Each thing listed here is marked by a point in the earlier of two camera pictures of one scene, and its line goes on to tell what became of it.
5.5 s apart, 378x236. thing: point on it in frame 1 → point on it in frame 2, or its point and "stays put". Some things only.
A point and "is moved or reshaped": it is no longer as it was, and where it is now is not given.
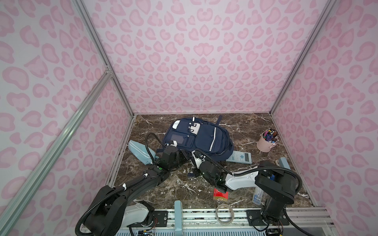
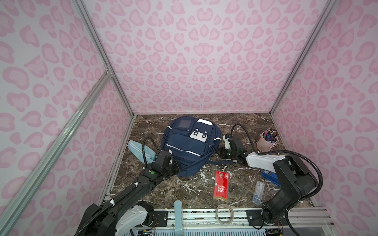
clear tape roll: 216,212 stays put
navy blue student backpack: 211,139 is moved or reshaped
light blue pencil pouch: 140,151 stays put
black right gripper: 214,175 → 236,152
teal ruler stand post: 178,218 stays put
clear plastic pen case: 258,195 stays put
